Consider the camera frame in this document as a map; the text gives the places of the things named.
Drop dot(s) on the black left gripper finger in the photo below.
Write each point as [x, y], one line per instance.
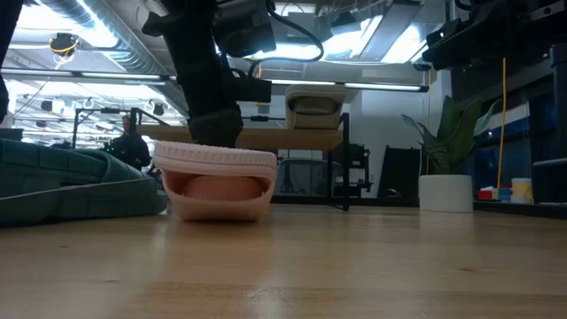
[215, 130]

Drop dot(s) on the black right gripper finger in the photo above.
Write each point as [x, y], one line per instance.
[456, 44]

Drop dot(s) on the pink foam slipper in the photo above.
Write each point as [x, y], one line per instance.
[212, 164]

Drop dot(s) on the grey foam slipper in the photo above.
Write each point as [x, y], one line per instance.
[314, 119]

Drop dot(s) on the green foam slipper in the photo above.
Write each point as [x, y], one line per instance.
[66, 204]

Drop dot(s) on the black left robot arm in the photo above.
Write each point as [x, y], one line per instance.
[9, 44]

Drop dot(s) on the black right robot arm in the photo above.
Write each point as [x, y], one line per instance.
[560, 55]

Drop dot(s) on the long linear light fixture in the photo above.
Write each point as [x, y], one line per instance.
[381, 86]

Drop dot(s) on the person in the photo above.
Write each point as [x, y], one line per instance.
[130, 150]

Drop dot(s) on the black background panel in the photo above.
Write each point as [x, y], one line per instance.
[398, 168]

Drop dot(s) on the black background cart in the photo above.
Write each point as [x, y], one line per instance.
[359, 168]

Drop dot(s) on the potted plant in white pot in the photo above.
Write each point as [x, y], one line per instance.
[445, 192]

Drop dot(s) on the small red box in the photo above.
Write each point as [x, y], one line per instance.
[485, 195]

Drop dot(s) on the small blue box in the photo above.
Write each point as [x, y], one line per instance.
[505, 195]

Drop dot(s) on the yellow and white tub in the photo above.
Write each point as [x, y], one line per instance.
[522, 190]

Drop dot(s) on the small black dome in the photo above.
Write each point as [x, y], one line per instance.
[392, 193]

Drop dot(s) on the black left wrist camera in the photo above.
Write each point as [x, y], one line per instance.
[246, 31]

